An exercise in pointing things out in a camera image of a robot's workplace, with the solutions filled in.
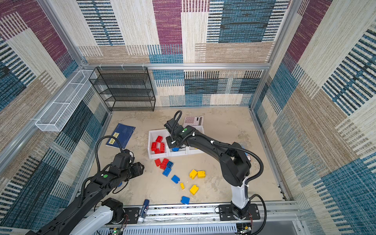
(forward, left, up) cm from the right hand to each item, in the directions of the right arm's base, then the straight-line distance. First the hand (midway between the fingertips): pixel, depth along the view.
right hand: (173, 143), depth 87 cm
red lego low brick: (+2, +8, -10) cm, 13 cm away
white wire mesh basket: (+2, +55, +23) cm, 59 cm away
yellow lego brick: (-15, -16, -10) cm, 24 cm away
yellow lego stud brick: (-15, -11, -10) cm, 21 cm away
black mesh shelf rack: (+45, +37, +5) cm, 59 cm away
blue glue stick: (-33, +14, -9) cm, 37 cm away
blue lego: (+2, 0, -11) cm, 11 cm away
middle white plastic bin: (0, -5, -10) cm, 11 cm away
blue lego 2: (-28, -6, -11) cm, 31 cm away
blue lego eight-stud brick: (-13, +4, -11) cm, 17 cm away
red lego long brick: (+4, +14, -9) cm, 17 cm away
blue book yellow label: (+16, +37, -11) cm, 42 cm away
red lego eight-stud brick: (-9, +6, -10) cm, 15 cm away
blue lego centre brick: (-17, -1, -12) cm, 21 cm away
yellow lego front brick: (-24, -11, -10) cm, 28 cm away
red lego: (+10, +11, -10) cm, 18 cm away
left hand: (-12, +18, -3) cm, 21 cm away
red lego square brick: (-7, +10, -11) cm, 16 cm away
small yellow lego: (-21, -5, -10) cm, 24 cm away
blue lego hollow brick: (-9, +3, -10) cm, 14 cm away
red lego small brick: (+1, +11, -11) cm, 16 cm away
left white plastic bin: (+10, +16, -9) cm, 21 cm away
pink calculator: (+24, -12, -9) cm, 28 cm away
